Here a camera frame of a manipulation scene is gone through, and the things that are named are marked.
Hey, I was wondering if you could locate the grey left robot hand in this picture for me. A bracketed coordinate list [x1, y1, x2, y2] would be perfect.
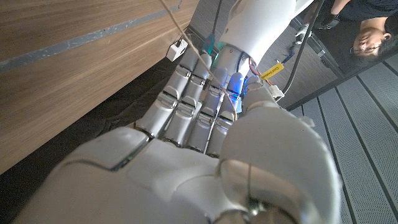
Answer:
[213, 43, 250, 78]

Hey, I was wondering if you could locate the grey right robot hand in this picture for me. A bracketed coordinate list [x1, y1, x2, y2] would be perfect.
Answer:
[15, 46, 343, 224]

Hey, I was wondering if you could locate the jute twine strand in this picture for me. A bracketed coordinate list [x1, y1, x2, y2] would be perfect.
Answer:
[159, 0, 239, 154]

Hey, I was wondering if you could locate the grey marking tape outline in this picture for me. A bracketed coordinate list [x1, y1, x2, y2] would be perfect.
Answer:
[0, 4, 183, 72]

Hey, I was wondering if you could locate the white power outlet box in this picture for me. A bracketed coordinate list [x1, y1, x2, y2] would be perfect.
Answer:
[166, 39, 189, 62]

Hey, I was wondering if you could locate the person in black shirt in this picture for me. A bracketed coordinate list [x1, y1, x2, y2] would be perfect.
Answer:
[310, 0, 398, 62]

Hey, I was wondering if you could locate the white perforated panel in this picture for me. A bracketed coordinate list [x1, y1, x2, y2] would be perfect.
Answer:
[289, 54, 398, 224]

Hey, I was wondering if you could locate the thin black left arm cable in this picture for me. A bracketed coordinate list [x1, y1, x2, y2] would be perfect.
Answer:
[212, 0, 223, 35]

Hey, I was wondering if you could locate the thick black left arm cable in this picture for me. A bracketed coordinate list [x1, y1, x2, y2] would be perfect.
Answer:
[281, 0, 326, 96]

